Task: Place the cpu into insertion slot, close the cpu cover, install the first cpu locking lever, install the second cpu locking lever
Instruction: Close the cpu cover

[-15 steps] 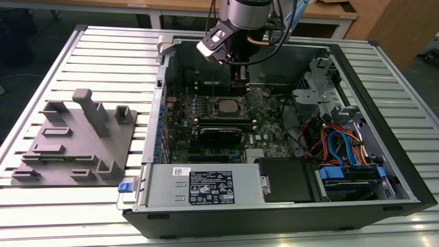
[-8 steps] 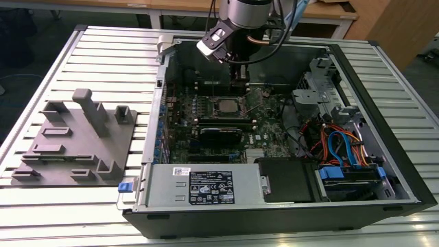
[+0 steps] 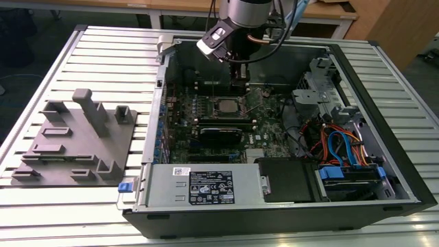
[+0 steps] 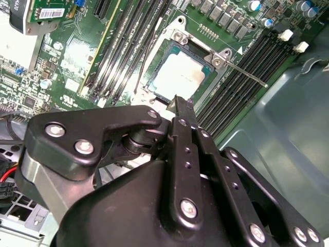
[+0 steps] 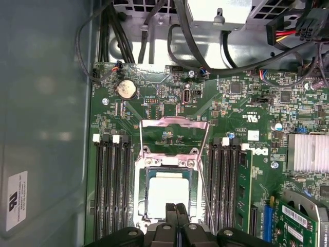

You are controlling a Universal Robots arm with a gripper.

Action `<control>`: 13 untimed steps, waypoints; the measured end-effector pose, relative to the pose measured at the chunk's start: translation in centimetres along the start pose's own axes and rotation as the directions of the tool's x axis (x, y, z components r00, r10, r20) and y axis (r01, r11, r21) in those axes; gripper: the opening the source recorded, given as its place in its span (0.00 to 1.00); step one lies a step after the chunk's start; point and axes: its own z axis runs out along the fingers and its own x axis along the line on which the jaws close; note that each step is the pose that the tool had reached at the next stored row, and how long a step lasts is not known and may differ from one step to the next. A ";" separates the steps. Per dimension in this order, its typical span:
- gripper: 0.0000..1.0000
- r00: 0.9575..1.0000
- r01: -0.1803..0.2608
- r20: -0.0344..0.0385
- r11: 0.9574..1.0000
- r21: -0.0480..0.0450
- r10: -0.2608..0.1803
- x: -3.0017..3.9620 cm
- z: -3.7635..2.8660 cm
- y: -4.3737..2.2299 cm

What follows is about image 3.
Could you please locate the metal socket cover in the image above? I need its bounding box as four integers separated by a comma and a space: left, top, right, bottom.
239, 89, 269, 115

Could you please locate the silver CPU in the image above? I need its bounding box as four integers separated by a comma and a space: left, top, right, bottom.
219, 99, 241, 114

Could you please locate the CPU socket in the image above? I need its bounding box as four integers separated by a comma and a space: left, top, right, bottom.
211, 95, 251, 119

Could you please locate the black expansion slot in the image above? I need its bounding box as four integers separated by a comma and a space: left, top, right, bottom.
187, 154, 241, 163

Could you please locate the grey case latch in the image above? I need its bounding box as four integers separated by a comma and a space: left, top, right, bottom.
157, 35, 177, 56

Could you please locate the grey metal drive cage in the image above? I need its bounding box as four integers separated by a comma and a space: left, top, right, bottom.
291, 58, 365, 129

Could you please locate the green motherboard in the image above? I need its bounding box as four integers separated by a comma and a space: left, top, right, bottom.
163, 82, 299, 164

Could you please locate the black graphics card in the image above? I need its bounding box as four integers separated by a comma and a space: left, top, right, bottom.
198, 126, 243, 149

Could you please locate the wooden cabinet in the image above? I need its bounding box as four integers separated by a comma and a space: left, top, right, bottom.
345, 0, 439, 72

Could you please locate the black plastic shroud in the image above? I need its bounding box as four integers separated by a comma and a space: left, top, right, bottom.
255, 157, 326, 204

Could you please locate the hard disk blue carrier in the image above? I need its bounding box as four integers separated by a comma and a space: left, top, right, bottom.
317, 164, 387, 203

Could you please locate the grey wheeled stand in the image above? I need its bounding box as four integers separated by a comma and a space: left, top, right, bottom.
422, 36, 439, 62

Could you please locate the silver power supply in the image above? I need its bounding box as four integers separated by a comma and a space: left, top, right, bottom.
137, 163, 267, 206

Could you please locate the grey parts rack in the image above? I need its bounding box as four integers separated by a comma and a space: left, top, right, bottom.
10, 88, 139, 186

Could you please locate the black PC case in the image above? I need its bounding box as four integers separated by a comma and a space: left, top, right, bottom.
122, 34, 437, 239

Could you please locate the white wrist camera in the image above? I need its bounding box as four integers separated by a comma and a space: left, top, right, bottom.
197, 19, 238, 63

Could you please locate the black camera cable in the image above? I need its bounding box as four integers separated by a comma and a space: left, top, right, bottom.
226, 0, 299, 64

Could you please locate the wooden desk white frame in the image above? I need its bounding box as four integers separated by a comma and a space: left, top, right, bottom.
0, 0, 162, 29
135, 0, 359, 39

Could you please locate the blue wire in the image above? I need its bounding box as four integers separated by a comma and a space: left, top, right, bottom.
327, 131, 361, 169

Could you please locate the orange wire bundle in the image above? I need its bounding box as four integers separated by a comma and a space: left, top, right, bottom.
309, 123, 375, 168

